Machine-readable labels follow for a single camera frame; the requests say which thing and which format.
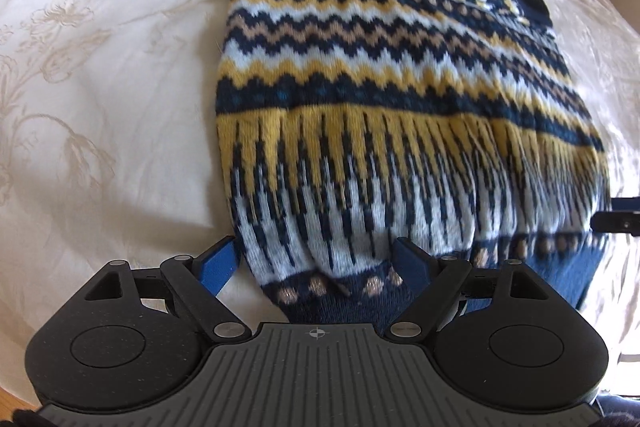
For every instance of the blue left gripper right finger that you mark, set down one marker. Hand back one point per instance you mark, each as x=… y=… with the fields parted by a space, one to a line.
x=435 y=285

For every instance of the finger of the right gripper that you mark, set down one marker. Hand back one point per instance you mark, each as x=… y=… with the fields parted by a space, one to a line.
x=622 y=218

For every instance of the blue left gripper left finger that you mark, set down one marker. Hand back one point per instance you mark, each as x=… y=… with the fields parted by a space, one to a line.
x=194 y=284

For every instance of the navy yellow patterned knit sweater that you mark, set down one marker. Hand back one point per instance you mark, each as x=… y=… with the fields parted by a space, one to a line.
x=346 y=124

